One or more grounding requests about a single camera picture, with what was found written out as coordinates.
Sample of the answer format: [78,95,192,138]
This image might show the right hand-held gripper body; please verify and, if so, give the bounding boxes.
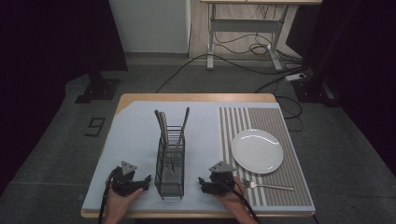
[207,161,236,197]

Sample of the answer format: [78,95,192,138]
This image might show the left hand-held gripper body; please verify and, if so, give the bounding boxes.
[110,161,138,198]

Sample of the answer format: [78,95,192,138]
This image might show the person's left hand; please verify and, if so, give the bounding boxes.
[104,175,145,219]

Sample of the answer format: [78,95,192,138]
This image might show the person's right hand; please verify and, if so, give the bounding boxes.
[214,175,248,216]

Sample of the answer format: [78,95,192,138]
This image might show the light blue table mat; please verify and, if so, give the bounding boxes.
[81,100,316,214]

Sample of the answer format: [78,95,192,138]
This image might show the white round plate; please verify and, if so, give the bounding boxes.
[231,128,285,175]

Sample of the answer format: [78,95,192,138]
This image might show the steel fork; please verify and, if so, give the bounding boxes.
[240,178,295,191]

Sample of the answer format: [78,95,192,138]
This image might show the steel cutlery piece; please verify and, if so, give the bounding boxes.
[175,106,191,150]
[159,111,176,175]
[154,109,169,157]

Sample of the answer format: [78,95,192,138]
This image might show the grey striped placemat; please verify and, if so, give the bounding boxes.
[218,106,314,208]

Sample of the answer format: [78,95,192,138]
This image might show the black stand base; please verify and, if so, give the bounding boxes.
[74,72,122,105]
[291,74,342,108]

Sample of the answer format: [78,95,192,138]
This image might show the white power strip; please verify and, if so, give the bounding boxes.
[284,72,308,83]

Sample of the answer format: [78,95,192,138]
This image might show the dark curtain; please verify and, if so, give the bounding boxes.
[285,0,396,178]
[0,0,129,197]

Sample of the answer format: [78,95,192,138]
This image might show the white panel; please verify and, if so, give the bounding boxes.
[107,0,191,54]

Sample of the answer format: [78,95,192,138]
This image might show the black wire cutlery basket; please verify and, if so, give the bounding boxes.
[153,125,187,201]

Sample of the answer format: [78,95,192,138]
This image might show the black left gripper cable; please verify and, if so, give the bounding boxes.
[97,166,120,224]

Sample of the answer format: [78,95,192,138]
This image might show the looped black floor cable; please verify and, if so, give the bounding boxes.
[275,94,304,133]

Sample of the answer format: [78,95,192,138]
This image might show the tangled cables under desk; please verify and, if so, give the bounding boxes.
[214,31,304,68]

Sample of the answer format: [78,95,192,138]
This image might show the white desk frame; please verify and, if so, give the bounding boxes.
[200,0,323,72]

